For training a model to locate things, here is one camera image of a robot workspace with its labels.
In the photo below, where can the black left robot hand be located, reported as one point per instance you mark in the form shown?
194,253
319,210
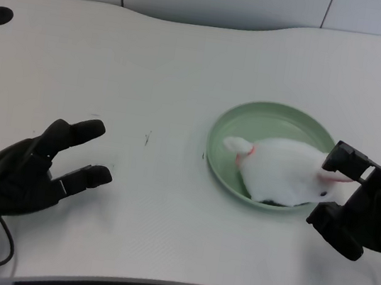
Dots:
24,171

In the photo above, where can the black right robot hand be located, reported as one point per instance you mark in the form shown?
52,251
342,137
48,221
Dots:
369,216

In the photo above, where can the white plush rabbit doll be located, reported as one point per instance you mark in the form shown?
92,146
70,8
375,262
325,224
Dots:
279,173

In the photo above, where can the green round plate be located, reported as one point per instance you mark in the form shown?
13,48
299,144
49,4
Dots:
242,132

